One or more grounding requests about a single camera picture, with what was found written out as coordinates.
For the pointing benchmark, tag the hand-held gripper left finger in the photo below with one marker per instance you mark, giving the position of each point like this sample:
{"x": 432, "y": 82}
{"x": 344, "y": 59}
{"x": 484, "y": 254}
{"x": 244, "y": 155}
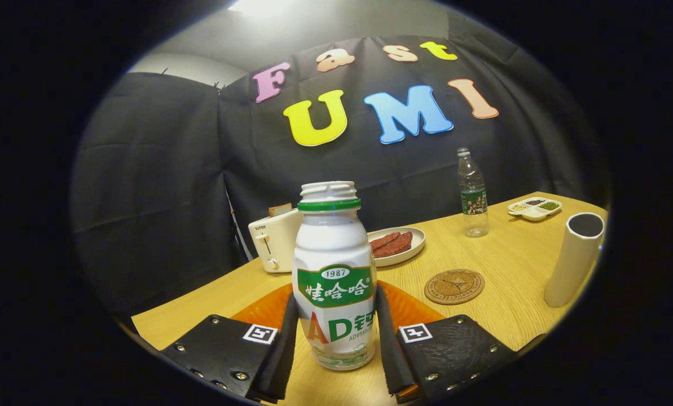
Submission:
{"x": 282, "y": 355}

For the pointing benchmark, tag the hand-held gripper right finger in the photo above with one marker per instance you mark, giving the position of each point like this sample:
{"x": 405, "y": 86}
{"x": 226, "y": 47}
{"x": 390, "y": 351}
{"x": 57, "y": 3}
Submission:
{"x": 390, "y": 349}

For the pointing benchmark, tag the round cork coaster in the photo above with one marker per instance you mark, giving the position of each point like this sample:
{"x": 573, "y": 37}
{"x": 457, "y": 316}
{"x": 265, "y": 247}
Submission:
{"x": 454, "y": 287}

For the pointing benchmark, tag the white juice bottle green label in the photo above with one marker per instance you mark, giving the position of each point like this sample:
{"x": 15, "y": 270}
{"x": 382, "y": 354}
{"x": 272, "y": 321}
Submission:
{"x": 333, "y": 248}

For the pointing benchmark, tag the clear plastic water bottle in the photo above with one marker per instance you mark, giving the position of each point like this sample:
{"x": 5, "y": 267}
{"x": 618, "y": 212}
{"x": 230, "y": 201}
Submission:
{"x": 474, "y": 203}

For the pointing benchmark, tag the white round plate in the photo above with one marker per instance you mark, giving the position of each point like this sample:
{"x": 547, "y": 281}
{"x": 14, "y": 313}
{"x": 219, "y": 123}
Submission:
{"x": 404, "y": 259}

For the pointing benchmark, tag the reddish brown sausage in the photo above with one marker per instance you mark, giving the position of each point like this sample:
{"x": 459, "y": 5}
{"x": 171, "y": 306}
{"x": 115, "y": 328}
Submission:
{"x": 399, "y": 247}
{"x": 382, "y": 241}

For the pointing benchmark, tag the cream toaster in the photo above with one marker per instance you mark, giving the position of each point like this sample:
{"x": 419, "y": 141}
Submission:
{"x": 280, "y": 242}

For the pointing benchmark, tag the bread slice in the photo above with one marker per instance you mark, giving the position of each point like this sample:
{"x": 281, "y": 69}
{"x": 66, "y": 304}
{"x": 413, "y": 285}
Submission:
{"x": 280, "y": 210}

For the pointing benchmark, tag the wooden table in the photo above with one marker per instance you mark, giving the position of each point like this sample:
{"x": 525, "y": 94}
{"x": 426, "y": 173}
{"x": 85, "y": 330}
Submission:
{"x": 511, "y": 265}

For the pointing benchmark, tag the white divided dish with grains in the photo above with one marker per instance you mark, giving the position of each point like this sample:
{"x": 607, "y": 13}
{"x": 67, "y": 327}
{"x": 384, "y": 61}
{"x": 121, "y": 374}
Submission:
{"x": 531, "y": 213}

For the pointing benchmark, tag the black backdrop cloth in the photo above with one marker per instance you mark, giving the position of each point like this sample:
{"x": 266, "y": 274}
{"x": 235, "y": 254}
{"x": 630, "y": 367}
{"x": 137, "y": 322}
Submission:
{"x": 161, "y": 197}

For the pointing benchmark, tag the ceiling light panel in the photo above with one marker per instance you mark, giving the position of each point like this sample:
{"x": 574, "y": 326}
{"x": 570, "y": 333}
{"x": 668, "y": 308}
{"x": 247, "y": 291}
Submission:
{"x": 257, "y": 5}

